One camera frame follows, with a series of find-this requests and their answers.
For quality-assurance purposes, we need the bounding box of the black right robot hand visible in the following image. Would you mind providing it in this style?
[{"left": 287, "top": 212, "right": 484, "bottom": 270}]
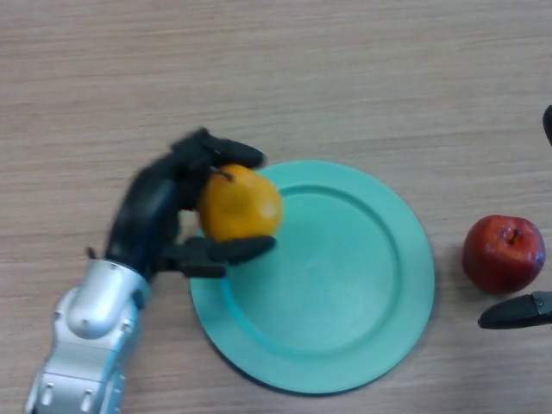
[{"left": 477, "top": 104, "right": 552, "bottom": 330}]

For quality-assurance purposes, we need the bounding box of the yellow pear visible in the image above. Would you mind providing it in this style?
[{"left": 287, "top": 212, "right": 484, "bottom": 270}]
[{"left": 198, "top": 163, "right": 285, "bottom": 242}]

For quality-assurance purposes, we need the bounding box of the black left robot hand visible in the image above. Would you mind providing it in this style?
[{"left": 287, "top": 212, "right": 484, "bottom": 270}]
[{"left": 104, "top": 126, "right": 277, "bottom": 281}]

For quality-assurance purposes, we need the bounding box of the red apple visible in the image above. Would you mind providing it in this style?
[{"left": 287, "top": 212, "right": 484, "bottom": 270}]
[{"left": 461, "top": 215, "right": 547, "bottom": 296}]

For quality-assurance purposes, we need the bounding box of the green plate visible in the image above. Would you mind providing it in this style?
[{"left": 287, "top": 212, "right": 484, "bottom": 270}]
[{"left": 189, "top": 160, "right": 436, "bottom": 395}]

